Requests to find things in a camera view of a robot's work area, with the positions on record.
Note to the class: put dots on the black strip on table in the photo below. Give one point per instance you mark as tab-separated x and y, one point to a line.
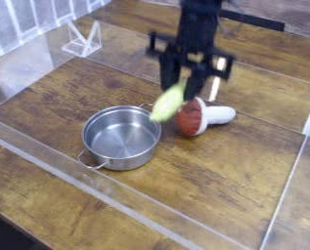
246	19

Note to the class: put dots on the stainless steel pot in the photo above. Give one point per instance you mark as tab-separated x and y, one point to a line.
120	138

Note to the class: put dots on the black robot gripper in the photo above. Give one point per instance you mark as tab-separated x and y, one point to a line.
191	49

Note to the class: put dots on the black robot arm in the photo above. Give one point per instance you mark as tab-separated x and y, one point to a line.
201	7

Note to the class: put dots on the red toy mushroom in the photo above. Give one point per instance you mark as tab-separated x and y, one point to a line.
196	116

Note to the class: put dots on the clear acrylic front barrier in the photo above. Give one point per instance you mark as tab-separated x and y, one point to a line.
156	215

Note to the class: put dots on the clear acrylic triangular stand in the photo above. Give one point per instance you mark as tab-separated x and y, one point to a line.
82	46

